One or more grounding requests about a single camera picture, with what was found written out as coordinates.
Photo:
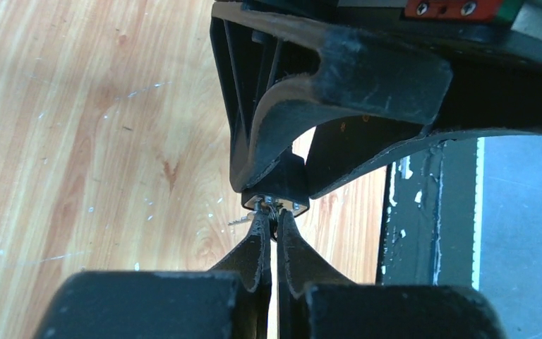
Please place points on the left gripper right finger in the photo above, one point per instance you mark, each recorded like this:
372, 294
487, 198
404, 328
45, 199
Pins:
301, 269

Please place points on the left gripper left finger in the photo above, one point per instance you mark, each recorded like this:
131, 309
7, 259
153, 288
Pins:
249, 261

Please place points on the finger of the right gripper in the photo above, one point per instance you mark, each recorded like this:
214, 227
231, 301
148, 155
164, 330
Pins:
282, 75

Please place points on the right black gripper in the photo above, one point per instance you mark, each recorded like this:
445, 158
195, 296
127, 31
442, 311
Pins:
496, 90

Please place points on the small keys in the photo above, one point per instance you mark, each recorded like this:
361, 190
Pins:
266, 204

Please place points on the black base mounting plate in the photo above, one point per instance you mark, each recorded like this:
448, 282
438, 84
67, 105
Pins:
431, 228

